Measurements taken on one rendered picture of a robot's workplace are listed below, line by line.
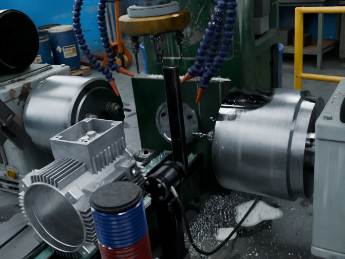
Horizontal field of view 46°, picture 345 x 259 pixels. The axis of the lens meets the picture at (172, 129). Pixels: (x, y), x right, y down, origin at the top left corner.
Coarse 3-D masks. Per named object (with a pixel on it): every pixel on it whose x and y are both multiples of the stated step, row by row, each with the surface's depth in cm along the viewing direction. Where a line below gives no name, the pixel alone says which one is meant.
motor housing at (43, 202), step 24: (48, 168) 79; (72, 168) 78; (24, 192) 82; (48, 192) 87; (144, 192) 91; (24, 216) 84; (48, 216) 86; (72, 216) 90; (48, 240) 83; (72, 240) 84
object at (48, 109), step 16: (48, 80) 121; (64, 80) 118; (80, 80) 116; (96, 80) 117; (32, 96) 118; (48, 96) 115; (64, 96) 112; (80, 96) 112; (96, 96) 117; (112, 96) 123; (32, 112) 116; (48, 112) 113; (64, 112) 110; (80, 112) 112; (96, 112) 118; (112, 112) 121; (32, 128) 117; (48, 128) 114; (64, 128) 110; (48, 144) 117
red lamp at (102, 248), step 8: (144, 240) 47; (104, 248) 46; (112, 248) 45; (120, 248) 45; (128, 248) 45; (136, 248) 46; (144, 248) 47; (104, 256) 47; (112, 256) 46; (120, 256) 45; (128, 256) 46; (136, 256) 46; (144, 256) 47
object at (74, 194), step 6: (126, 150) 87; (132, 150) 88; (126, 156) 88; (132, 156) 87; (24, 180) 79; (30, 180) 80; (18, 186) 80; (24, 186) 79; (66, 192) 74; (72, 192) 73; (78, 192) 74; (72, 198) 73; (78, 198) 73; (72, 204) 74; (36, 234) 84; (42, 240) 84; (84, 246) 78; (90, 246) 78; (84, 252) 78; (90, 252) 78
